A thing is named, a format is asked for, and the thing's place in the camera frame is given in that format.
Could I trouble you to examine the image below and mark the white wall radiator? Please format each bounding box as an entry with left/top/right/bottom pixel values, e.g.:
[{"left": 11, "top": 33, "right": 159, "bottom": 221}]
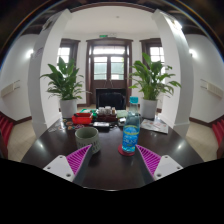
[
  {"left": 0, "top": 79, "right": 21, "bottom": 98},
  {"left": 200, "top": 79, "right": 224, "bottom": 99}
]

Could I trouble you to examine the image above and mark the dark tea tray with jars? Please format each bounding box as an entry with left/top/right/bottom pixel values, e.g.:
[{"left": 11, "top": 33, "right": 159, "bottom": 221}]
[{"left": 95, "top": 105, "right": 118, "bottom": 123}]

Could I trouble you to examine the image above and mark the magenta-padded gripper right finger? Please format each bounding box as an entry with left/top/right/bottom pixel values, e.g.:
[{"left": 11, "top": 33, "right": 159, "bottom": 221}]
[{"left": 134, "top": 143, "right": 184, "bottom": 186}]

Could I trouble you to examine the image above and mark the small black flat device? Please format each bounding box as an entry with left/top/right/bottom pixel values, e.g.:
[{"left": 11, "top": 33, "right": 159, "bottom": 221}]
[{"left": 92, "top": 121, "right": 111, "bottom": 129}]

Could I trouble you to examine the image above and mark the red carpeted staircase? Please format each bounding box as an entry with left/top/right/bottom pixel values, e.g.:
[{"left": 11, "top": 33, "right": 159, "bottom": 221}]
[
  {"left": 0, "top": 111, "right": 14, "bottom": 148},
  {"left": 211, "top": 116, "right": 224, "bottom": 148}
]

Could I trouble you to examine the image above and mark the black chair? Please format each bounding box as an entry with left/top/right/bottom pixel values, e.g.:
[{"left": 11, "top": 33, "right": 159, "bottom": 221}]
[{"left": 95, "top": 88, "right": 128, "bottom": 110}]

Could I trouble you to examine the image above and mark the printed magazine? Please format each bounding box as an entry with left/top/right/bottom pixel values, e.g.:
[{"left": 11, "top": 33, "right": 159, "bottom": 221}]
[{"left": 139, "top": 118, "right": 170, "bottom": 135}]

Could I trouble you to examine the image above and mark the small potted plant white pot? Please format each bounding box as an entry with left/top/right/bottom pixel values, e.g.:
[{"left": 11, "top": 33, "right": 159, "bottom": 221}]
[{"left": 39, "top": 57, "right": 89, "bottom": 119}]

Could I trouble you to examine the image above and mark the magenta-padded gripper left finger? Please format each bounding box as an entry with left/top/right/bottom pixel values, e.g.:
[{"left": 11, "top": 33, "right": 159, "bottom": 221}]
[{"left": 42, "top": 144, "right": 95, "bottom": 187}]

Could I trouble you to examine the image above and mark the flat round red coaster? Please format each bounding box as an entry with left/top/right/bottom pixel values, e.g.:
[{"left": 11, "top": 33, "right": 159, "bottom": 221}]
[{"left": 117, "top": 143, "right": 138, "bottom": 157}]

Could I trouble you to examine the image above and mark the red plastic box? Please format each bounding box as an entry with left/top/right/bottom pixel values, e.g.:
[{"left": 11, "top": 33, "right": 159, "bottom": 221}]
[{"left": 71, "top": 112, "right": 94, "bottom": 126}]

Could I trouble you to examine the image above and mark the clear water bottle teal cap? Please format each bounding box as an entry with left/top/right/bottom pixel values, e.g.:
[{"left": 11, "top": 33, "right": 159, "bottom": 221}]
[{"left": 121, "top": 96, "right": 141, "bottom": 154}]

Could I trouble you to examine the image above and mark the dark wooden framed window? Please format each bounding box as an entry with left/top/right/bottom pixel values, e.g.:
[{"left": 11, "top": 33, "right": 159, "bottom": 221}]
[
  {"left": 139, "top": 37, "right": 166, "bottom": 73},
  {"left": 55, "top": 38, "right": 82, "bottom": 68}
]

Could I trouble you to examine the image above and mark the large potted plant white pot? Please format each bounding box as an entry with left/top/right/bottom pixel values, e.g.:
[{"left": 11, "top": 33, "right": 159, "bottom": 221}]
[{"left": 128, "top": 52, "right": 183, "bottom": 120}]

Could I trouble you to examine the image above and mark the dark wooden glazed door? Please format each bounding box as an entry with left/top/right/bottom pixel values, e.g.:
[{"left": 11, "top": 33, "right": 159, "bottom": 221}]
[{"left": 85, "top": 37, "right": 134, "bottom": 108}]

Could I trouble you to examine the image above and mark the white wall lamp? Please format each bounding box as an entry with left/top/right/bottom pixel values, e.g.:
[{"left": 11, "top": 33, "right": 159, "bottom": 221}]
[
  {"left": 25, "top": 49, "right": 35, "bottom": 60},
  {"left": 188, "top": 48, "right": 198, "bottom": 59}
]

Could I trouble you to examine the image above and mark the grey-green patterned cup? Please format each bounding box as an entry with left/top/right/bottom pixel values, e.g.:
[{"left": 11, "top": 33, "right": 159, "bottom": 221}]
[{"left": 74, "top": 126, "right": 101, "bottom": 155}]

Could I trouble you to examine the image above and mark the green folded cloth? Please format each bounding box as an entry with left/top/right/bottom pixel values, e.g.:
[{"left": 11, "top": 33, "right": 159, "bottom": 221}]
[{"left": 115, "top": 109, "right": 128, "bottom": 119}]

